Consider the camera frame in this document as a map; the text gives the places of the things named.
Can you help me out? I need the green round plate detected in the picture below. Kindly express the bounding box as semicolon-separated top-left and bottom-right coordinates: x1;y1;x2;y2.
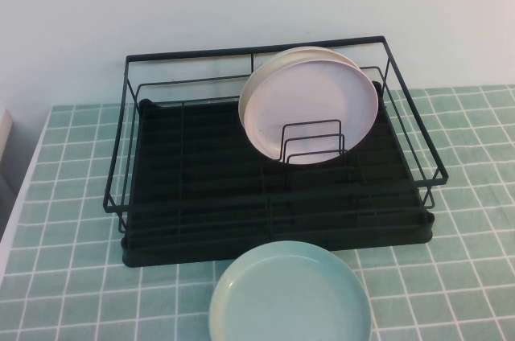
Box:
208;240;373;341

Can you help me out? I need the black plastic dish rack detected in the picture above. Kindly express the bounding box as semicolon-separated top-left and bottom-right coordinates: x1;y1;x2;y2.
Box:
120;97;438;269

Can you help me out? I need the pink round plate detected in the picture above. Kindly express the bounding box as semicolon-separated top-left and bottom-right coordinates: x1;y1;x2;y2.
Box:
244;58;380;166

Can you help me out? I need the cream round plate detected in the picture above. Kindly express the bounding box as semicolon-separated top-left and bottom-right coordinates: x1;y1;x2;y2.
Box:
237;46;359;133

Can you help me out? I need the white side table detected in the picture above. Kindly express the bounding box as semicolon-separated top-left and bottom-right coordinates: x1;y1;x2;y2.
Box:
0;107;14;166

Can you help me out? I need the black wire dish rack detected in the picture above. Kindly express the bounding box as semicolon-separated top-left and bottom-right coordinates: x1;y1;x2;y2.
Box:
102;35;450;237

